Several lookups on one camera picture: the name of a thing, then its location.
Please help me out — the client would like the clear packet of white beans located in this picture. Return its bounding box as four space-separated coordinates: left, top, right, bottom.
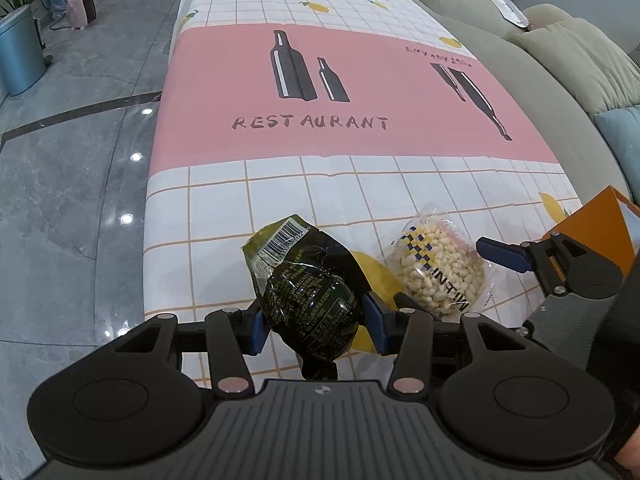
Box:
382 202 494 322

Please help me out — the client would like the beige cushion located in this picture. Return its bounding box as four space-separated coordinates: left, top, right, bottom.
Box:
507 4 640 117

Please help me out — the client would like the blue trash bin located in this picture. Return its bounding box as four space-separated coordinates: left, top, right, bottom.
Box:
0 7 49 97

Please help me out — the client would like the pink heater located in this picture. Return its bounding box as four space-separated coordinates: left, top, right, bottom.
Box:
67 0 102 29

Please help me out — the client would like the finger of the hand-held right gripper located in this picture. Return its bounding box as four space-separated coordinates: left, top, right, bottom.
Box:
475 232 603 300

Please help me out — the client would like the orange storage box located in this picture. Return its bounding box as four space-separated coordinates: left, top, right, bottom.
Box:
542 185 640 269

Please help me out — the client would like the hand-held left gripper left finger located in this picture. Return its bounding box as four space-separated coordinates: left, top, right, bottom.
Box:
114 304 267 397

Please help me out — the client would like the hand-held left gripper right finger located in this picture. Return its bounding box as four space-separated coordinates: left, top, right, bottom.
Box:
362 291 523 396

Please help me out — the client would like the white paper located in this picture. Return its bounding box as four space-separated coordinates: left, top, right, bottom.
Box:
482 0 534 29

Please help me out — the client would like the beige sofa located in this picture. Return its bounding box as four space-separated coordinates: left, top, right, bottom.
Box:
395 0 640 221

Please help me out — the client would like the light blue cushion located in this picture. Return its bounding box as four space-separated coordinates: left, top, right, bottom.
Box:
592 107 640 202

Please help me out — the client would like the pink white printed tablecloth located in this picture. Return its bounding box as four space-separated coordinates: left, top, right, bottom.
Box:
142 0 587 387

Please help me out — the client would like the dark green snack packet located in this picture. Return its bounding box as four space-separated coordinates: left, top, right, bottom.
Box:
241 214 369 382

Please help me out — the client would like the black cable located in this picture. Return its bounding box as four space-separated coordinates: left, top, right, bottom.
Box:
34 0 72 33

